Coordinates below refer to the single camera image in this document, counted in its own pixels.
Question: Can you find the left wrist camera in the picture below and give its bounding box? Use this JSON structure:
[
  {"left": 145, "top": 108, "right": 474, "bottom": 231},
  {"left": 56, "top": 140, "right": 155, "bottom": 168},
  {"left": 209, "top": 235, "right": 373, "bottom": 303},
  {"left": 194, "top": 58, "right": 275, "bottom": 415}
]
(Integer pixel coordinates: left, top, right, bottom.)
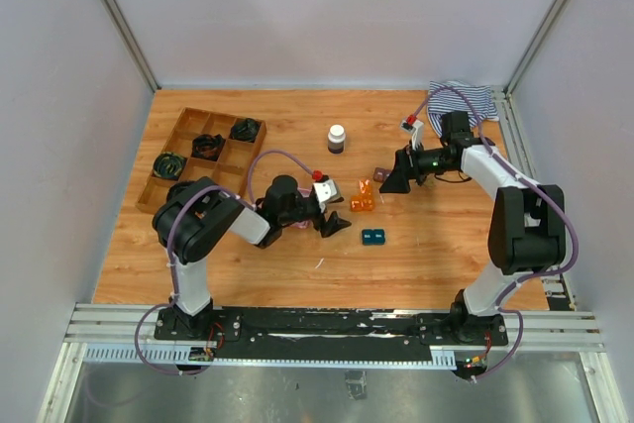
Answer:
[{"left": 312, "top": 178, "right": 342, "bottom": 213}]

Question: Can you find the orange pill box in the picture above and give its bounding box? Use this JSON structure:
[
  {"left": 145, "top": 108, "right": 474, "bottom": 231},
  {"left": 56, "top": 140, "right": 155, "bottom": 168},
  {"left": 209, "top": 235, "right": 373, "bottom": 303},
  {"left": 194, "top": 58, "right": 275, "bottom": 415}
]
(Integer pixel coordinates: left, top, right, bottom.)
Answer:
[{"left": 350, "top": 179, "right": 375, "bottom": 212}]

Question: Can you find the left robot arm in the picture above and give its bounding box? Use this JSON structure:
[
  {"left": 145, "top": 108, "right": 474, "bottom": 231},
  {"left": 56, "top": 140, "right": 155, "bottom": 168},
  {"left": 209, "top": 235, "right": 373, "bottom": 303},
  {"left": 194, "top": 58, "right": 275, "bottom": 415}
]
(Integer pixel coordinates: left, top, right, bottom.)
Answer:
[{"left": 153, "top": 175, "right": 352, "bottom": 340}]

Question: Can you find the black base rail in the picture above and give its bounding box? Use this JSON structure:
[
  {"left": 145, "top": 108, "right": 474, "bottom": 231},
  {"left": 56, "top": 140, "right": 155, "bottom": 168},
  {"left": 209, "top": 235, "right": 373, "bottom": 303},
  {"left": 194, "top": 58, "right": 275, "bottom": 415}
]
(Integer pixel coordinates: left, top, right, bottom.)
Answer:
[{"left": 154, "top": 307, "right": 509, "bottom": 362}]

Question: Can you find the white cap pill bottle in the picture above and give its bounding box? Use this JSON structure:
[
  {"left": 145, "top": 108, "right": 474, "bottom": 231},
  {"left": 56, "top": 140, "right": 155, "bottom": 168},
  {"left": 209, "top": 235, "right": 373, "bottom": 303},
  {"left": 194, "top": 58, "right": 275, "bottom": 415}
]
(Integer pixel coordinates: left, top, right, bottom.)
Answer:
[{"left": 327, "top": 124, "right": 346, "bottom": 154}]

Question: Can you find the black coiled cable middle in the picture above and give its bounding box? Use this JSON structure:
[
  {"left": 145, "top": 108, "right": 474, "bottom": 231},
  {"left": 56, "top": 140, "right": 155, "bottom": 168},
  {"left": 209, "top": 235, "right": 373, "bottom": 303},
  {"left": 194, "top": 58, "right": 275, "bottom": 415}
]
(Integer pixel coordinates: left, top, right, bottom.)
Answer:
[{"left": 191, "top": 133, "right": 226, "bottom": 161}]

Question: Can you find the striped blue cloth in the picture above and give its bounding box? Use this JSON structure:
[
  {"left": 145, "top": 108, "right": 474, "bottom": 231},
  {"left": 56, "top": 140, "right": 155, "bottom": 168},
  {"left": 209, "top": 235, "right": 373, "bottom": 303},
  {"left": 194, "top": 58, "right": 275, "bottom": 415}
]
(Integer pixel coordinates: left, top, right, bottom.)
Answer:
[{"left": 427, "top": 80, "right": 499, "bottom": 137}]

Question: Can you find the brown pill box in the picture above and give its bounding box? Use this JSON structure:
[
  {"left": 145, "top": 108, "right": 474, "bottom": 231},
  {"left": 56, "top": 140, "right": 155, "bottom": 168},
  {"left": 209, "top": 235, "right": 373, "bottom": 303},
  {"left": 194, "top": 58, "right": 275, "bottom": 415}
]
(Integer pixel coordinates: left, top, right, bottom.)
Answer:
[{"left": 372, "top": 167, "right": 391, "bottom": 183}]

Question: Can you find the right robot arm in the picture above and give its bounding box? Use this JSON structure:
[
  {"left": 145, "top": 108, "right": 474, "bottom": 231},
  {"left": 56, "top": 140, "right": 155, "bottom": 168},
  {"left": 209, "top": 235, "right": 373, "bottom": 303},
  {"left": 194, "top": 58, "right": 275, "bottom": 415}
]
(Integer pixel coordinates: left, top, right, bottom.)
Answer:
[{"left": 379, "top": 111, "right": 566, "bottom": 345}]

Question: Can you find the teal pill box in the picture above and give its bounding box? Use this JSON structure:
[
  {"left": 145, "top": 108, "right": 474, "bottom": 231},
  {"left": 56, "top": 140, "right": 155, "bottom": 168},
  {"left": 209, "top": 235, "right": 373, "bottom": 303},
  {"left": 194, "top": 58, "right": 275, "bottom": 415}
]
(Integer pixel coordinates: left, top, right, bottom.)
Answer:
[{"left": 361, "top": 229, "right": 386, "bottom": 246}]

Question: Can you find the pink pill organizer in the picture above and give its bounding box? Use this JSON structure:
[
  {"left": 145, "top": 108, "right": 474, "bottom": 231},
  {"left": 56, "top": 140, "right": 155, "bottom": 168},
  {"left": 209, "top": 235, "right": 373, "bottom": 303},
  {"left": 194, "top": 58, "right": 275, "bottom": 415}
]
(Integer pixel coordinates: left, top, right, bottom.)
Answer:
[{"left": 292, "top": 220, "right": 312, "bottom": 229}]

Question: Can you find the black coiled cable top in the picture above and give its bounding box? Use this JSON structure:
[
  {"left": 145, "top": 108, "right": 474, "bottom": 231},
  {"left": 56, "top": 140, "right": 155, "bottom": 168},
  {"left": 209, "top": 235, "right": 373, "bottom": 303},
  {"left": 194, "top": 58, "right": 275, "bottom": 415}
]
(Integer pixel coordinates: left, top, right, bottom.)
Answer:
[{"left": 229, "top": 117, "right": 263, "bottom": 143}]

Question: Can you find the clear glass pill bottle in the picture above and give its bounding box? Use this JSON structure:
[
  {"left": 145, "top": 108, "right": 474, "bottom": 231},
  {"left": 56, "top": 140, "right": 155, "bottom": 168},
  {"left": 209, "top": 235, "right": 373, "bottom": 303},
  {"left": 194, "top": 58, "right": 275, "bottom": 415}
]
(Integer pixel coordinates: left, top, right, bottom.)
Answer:
[{"left": 423, "top": 174, "right": 438, "bottom": 188}]

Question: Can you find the yellow black coiled cable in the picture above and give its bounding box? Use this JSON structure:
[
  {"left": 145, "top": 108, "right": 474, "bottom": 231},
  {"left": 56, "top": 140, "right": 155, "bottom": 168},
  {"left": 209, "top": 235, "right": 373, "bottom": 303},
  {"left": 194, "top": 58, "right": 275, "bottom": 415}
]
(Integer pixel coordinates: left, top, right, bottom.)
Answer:
[{"left": 152, "top": 151, "right": 188, "bottom": 181}]

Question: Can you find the wooden compartment tray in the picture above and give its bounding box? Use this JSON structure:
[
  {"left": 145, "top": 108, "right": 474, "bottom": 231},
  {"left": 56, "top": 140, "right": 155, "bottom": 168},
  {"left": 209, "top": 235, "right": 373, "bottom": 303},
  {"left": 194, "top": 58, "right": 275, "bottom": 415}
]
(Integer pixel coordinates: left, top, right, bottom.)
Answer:
[{"left": 136, "top": 108, "right": 266, "bottom": 214}]

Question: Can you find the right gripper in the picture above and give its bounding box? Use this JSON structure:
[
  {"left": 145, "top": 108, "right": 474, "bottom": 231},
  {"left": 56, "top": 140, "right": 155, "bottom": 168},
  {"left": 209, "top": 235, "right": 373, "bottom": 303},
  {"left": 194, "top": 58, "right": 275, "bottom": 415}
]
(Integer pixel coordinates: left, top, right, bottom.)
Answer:
[{"left": 379, "top": 139, "right": 454, "bottom": 194}]

